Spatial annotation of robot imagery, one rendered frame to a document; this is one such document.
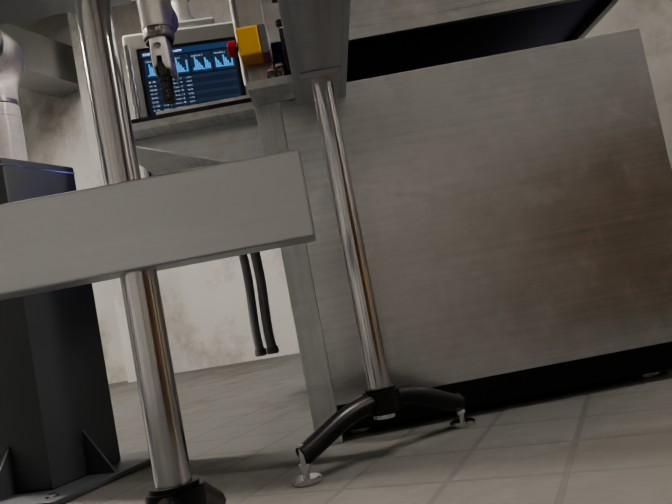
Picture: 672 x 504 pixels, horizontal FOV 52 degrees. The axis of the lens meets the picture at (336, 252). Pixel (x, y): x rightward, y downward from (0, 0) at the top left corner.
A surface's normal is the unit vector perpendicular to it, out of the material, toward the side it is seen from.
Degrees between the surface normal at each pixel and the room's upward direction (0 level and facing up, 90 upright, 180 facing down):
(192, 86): 90
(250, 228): 90
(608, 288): 90
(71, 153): 90
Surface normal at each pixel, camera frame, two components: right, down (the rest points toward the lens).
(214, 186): 0.00, -0.07
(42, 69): 0.90, -0.20
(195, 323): -0.39, 0.00
